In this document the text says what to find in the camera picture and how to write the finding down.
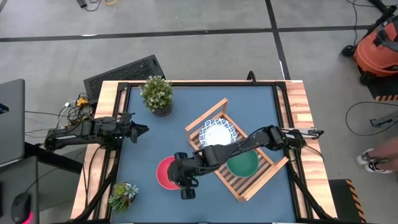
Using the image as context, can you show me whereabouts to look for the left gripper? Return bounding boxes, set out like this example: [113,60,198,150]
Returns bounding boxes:
[116,112,150,144]

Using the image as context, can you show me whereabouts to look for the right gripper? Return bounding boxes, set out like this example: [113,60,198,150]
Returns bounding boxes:
[167,151,206,200]

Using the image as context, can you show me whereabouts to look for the blue patterned paper bowl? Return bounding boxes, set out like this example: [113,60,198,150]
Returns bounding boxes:
[198,118,239,148]

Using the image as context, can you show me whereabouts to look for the green plastic bowl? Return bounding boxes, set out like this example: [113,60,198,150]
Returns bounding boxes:
[226,149,260,179]

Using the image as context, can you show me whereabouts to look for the wooden slatted shelf rack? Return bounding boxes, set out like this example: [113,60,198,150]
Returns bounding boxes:
[185,98,290,203]

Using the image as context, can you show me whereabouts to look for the white-flowered plant in striped pot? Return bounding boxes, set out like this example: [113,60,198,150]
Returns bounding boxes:
[139,75,174,118]

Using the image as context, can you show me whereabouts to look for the blue table mat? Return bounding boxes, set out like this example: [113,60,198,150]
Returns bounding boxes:
[111,85,297,223]

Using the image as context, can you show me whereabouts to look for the black perforated panel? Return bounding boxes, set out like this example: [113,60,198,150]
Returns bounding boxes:
[83,54,166,102]

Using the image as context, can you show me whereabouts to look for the green succulent plant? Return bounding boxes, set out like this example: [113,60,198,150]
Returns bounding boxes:
[108,182,140,213]

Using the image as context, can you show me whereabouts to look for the grey laptop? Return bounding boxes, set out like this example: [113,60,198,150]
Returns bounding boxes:
[0,78,25,166]

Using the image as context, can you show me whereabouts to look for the black computer mouse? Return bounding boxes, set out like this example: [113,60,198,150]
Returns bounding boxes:
[10,200,34,224]

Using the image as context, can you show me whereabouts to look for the black hazard-striped mat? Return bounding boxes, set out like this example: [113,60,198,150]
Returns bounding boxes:
[328,179,368,224]
[366,76,398,102]

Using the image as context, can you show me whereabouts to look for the person's shoe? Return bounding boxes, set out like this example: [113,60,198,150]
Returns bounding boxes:
[356,148,376,166]
[363,159,396,174]

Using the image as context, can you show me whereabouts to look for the grey metal stand foot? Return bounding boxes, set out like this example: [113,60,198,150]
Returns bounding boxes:
[369,110,398,128]

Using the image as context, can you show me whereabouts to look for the orange shop vacuum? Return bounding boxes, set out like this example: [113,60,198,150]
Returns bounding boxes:
[341,6,398,85]

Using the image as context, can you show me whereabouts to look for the tangle of black cables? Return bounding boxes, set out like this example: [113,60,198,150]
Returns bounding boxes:
[24,92,98,139]

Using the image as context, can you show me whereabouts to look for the black floor cable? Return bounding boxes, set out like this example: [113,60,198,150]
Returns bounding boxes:
[345,101,398,137]

